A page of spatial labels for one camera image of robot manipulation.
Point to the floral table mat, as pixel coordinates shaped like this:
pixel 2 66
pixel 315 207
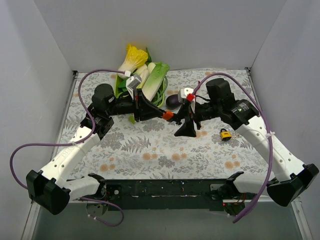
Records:
pixel 149 149

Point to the long green white cabbage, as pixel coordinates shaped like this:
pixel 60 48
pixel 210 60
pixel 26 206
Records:
pixel 155 80

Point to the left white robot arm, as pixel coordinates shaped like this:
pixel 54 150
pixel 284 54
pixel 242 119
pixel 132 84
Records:
pixel 50 186

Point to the orange padlock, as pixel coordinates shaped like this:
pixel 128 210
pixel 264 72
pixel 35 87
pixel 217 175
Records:
pixel 168 115

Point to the white green leek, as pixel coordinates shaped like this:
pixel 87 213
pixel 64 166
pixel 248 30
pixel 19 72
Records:
pixel 144 75

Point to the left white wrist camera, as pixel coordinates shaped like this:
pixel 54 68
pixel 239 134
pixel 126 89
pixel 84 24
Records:
pixel 132 82

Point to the green long beans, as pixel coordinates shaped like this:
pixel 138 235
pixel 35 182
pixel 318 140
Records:
pixel 159 98

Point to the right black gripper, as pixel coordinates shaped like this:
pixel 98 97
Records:
pixel 189 116

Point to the yellow padlock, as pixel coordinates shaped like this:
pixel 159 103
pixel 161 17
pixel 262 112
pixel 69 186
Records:
pixel 225 135

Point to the yellow leaf napa cabbage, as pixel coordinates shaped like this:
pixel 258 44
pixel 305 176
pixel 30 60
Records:
pixel 134 59

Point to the green bok choy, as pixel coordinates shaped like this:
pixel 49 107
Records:
pixel 121 83

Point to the purple eggplant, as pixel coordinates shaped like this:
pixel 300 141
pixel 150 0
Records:
pixel 172 102

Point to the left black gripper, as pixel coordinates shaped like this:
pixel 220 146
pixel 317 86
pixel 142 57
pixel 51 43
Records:
pixel 138 105

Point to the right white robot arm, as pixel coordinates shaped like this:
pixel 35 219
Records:
pixel 291 176

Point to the green plastic basket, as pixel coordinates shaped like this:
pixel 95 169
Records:
pixel 119 92

